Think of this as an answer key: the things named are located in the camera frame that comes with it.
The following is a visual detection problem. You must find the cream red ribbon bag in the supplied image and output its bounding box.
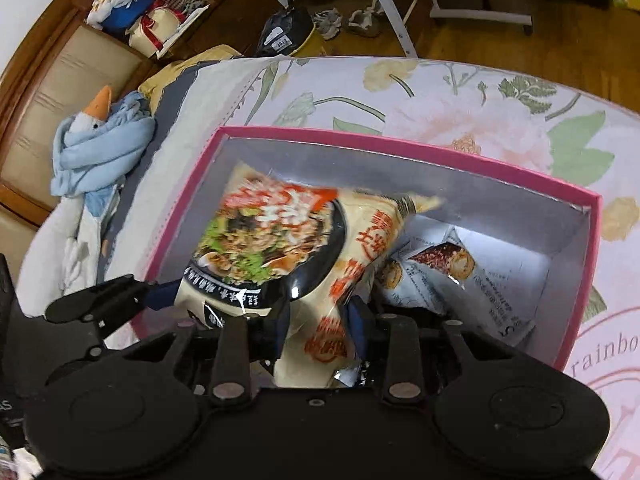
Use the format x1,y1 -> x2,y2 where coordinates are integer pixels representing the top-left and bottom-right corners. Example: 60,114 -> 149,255
128,8 -> 180,58

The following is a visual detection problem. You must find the wooden headboard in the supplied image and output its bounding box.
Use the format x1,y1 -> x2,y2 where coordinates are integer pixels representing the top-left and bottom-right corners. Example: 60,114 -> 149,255
0,0 -> 151,281

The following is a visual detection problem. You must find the pink cardboard box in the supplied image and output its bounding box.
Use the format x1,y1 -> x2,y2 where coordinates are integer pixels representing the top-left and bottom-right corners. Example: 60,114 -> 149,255
130,126 -> 606,372

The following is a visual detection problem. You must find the white snack packet long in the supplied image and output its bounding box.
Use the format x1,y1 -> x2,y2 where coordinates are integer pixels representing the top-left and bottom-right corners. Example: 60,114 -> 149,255
374,216 -> 535,347

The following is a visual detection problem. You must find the wooden nightstand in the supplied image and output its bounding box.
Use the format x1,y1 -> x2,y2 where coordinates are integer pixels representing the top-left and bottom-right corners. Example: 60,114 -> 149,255
156,0 -> 283,65

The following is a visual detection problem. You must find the goose plush toy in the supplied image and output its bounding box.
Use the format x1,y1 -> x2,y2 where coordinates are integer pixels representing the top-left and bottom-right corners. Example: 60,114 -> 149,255
49,86 -> 155,292

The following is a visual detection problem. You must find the blue flower basket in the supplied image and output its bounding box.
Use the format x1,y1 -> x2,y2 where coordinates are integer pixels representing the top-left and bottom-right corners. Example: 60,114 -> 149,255
86,0 -> 154,34

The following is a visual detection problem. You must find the instant noodle packet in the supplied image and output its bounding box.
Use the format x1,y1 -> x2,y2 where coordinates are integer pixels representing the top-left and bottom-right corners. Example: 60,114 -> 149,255
176,162 -> 442,388

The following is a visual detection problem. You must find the floral bed sheet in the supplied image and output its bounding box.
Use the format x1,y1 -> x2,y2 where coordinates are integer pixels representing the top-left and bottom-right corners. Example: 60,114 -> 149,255
98,49 -> 639,479

